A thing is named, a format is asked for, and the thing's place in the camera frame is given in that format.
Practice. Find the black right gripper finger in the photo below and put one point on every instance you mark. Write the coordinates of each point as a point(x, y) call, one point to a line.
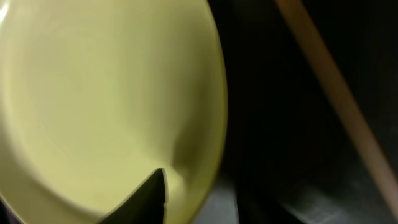
point(145, 206)

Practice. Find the wooden chopstick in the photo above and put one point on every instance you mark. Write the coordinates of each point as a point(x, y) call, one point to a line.
point(341, 98)

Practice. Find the yellow plate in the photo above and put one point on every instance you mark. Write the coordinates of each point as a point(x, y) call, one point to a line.
point(96, 95)

